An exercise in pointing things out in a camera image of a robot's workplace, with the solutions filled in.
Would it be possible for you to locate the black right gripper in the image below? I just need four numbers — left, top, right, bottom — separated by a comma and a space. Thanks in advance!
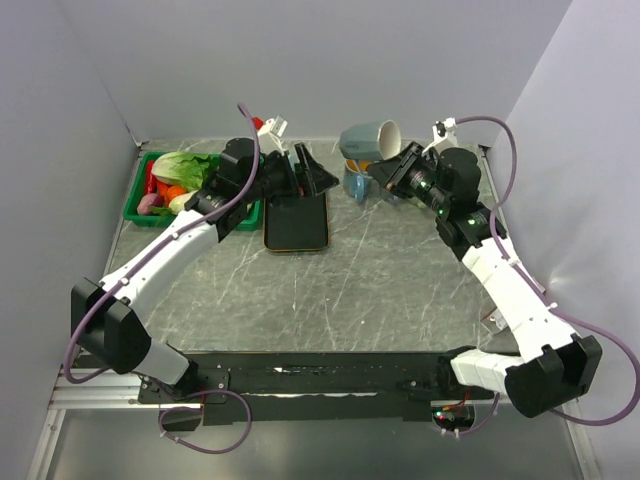
367, 141, 451, 215

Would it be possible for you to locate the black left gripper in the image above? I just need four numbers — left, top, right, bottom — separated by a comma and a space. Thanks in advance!
242, 143, 338, 205

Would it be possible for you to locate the dark grey faceted mug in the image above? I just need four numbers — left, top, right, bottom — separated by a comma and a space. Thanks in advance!
338, 120, 402, 161

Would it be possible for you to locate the blue butterfly mug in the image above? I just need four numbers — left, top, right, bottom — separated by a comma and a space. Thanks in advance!
342, 159, 372, 204

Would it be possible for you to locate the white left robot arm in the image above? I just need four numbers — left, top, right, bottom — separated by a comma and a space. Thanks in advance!
63, 138, 339, 402

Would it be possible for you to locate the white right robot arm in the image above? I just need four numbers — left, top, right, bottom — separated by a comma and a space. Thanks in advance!
367, 142, 602, 418

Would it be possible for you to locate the black tray gold rim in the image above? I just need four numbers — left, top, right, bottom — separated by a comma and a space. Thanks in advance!
263, 193, 330, 253

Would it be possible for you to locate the green plastic bin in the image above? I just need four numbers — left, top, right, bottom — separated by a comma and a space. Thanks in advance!
122, 151, 264, 232

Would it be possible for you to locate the lettuce head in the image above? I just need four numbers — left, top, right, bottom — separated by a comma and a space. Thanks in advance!
151, 152, 215, 191

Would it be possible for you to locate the white radish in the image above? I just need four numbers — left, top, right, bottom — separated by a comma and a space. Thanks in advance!
167, 191, 195, 215

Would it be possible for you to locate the orange carrot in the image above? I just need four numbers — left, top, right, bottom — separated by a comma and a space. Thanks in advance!
156, 182, 187, 205

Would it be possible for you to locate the red chili pepper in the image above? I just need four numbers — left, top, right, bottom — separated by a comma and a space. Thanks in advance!
144, 161, 157, 195

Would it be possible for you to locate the purple onion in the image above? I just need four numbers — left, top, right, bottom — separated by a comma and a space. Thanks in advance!
136, 193, 164, 216

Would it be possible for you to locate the white paper tag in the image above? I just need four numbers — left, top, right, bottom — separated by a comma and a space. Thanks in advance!
481, 308, 508, 334

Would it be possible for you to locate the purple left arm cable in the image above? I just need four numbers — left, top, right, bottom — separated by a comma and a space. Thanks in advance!
63, 102, 262, 385

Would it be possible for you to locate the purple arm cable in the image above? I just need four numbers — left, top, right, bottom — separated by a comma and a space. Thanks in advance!
63, 102, 262, 385
452, 114, 640, 427

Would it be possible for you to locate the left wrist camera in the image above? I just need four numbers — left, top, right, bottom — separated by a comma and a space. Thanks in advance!
253, 116, 288, 155

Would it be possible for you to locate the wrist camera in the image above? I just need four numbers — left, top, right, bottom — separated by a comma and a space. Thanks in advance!
423, 117, 459, 154
253, 116, 288, 155

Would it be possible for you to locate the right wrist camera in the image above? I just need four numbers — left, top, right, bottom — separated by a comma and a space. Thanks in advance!
423, 117, 459, 154

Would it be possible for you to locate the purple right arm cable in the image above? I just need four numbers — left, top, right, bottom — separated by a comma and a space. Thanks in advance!
452, 114, 640, 427

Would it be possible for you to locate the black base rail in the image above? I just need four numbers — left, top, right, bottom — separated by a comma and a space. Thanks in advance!
138, 351, 493, 426

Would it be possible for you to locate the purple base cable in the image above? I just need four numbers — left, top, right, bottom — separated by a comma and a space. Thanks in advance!
158, 388, 254, 455

